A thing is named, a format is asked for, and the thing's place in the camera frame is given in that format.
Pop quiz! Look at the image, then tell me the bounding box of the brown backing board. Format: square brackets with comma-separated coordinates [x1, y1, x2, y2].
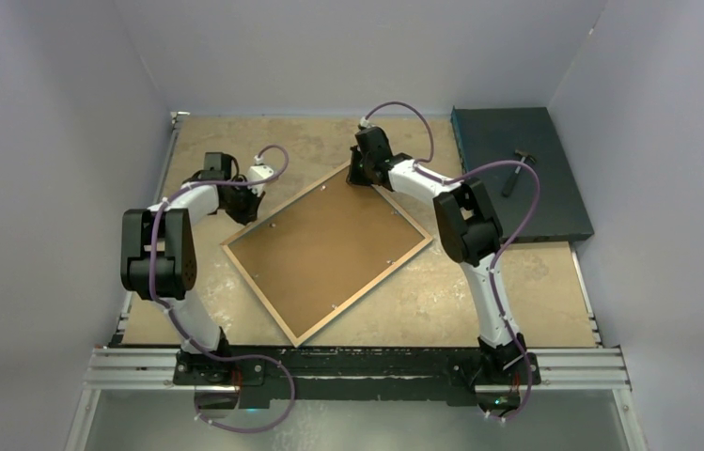
[228, 169, 426, 340]

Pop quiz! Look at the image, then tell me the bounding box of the blue wooden picture frame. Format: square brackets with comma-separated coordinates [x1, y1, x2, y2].
[220, 162, 435, 349]

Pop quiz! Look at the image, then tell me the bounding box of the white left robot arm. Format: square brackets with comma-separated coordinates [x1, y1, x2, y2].
[119, 152, 277, 384]

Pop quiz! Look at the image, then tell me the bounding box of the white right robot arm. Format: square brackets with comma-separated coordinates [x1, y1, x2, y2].
[347, 123, 531, 382]

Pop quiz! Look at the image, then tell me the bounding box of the dark grey flat box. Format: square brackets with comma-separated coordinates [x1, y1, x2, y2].
[450, 107, 594, 243]

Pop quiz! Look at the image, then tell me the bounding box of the claw hammer with grey handle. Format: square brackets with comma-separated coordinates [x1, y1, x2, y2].
[501, 149, 537, 198]

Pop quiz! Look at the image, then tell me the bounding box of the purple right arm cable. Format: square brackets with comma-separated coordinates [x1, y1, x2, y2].
[358, 101, 541, 425]

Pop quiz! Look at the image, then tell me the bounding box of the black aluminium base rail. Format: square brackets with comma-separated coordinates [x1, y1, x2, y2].
[85, 345, 631, 412]

